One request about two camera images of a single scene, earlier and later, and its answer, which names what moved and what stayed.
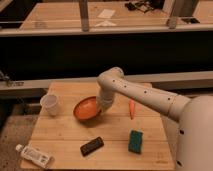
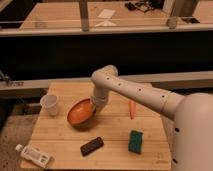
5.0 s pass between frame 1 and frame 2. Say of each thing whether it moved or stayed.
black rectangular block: stayed
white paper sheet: stayed
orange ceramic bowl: moved
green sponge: stayed
